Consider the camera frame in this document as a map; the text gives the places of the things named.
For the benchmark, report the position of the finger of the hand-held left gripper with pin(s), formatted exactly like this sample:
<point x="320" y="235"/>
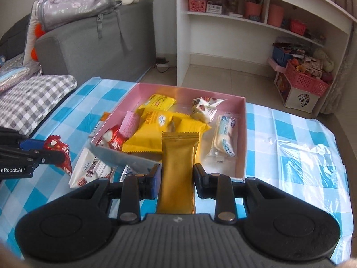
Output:
<point x="47" y="157"/>
<point x="29" y="144"/>

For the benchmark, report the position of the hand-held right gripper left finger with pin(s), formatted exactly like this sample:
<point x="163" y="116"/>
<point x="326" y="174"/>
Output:
<point x="156" y="180"/>

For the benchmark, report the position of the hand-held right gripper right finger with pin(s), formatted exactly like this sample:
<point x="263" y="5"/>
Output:
<point x="199" y="181"/>

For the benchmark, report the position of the red snack packet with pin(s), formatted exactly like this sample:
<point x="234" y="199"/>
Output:
<point x="55" y="145"/>
<point x="115" y="141"/>

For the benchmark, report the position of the gold snack bar packet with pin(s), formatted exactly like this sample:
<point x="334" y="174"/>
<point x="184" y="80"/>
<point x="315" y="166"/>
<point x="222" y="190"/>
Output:
<point x="177" y="167"/>

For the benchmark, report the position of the clear white snack packet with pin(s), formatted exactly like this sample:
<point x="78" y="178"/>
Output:
<point x="224" y="136"/>

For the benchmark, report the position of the yellow snack packet orange print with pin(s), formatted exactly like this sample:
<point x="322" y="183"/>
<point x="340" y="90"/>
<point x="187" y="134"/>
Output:
<point x="153" y="120"/>

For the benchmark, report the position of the white nut snack packet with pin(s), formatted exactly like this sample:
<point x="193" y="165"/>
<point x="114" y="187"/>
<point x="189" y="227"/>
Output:
<point x="89" y="167"/>
<point x="205" y="109"/>

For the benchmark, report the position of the yellow snack packet text label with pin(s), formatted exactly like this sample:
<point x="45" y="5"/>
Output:
<point x="159" y="102"/>

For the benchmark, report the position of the pink cardboard box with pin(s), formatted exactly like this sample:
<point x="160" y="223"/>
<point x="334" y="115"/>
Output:
<point x="178" y="92"/>

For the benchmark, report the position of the plain yellow snack packet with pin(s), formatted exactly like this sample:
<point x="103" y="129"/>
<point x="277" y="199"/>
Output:
<point x="145" y="142"/>

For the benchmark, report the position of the grey checked pillow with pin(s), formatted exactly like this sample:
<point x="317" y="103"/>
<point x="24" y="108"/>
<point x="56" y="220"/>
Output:
<point x="36" y="95"/>

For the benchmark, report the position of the orange and white snack packet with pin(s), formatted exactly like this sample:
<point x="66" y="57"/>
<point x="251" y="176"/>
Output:
<point x="98" y="127"/>

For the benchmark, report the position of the pink snack packet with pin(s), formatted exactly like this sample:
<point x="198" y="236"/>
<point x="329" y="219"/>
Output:
<point x="129" y="124"/>

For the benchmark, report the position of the blue checked tablecloth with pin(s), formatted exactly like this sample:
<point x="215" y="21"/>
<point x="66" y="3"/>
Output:
<point x="279" y="122"/>

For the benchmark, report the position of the grey sofa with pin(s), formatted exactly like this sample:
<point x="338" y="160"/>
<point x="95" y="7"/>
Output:
<point x="83" y="47"/>

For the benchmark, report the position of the orange and white plush toy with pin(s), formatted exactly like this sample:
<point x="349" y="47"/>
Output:
<point x="37" y="30"/>

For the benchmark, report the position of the clear plastic bag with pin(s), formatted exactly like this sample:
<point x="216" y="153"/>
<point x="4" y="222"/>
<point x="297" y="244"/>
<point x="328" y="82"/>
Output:
<point x="312" y="162"/>

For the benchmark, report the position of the black power strip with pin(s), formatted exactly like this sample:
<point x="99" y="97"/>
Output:
<point x="161" y="60"/>

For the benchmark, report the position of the white toy box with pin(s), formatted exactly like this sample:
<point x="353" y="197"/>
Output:
<point x="302" y="100"/>

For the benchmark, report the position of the pink plastic tray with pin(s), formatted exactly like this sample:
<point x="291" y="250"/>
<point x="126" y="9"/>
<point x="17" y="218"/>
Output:
<point x="274" y="64"/>

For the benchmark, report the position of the white shelf unit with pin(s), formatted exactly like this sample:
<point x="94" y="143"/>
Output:
<point x="195" y="39"/>

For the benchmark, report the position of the large pink plastic basket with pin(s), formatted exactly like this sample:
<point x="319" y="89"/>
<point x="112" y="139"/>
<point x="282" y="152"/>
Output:
<point x="304" y="82"/>

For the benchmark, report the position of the lavender backpack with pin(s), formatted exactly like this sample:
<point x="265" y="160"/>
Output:
<point x="75" y="2"/>

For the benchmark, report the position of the blue box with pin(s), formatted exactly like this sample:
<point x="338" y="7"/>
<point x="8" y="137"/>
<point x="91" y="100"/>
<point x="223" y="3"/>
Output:
<point x="280" y="55"/>

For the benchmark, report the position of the beige plush toy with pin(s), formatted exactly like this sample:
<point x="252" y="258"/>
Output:
<point x="323" y="60"/>

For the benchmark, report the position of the small pink basket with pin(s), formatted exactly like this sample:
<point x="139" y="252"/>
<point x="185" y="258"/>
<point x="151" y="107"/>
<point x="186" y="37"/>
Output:
<point x="197" y="6"/>

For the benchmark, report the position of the small red basket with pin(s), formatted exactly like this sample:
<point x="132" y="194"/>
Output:
<point x="298" y="26"/>

